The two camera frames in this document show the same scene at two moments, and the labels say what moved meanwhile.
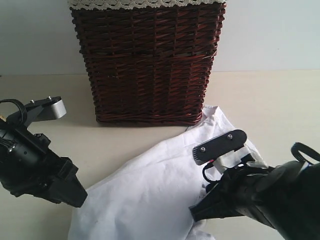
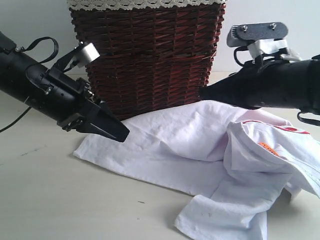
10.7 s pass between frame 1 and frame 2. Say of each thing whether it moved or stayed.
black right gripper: moved
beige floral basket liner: stayed
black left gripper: moved
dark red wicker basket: stayed
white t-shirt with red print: moved
